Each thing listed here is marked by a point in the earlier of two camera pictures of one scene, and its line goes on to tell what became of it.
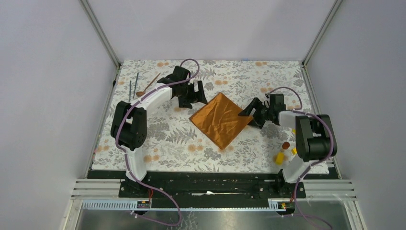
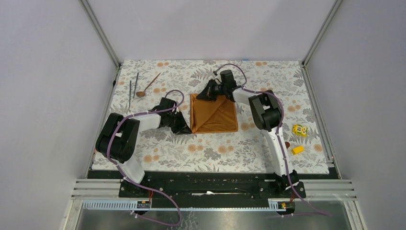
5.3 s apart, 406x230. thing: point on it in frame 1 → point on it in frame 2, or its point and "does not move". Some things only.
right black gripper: x=257 y=105 → x=207 y=93
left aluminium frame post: x=101 y=34 does not move
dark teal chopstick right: x=136 y=84 does not move
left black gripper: x=194 y=96 → x=186 y=130
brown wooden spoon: x=141 y=93 does not move
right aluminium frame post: x=335 y=5 does not move
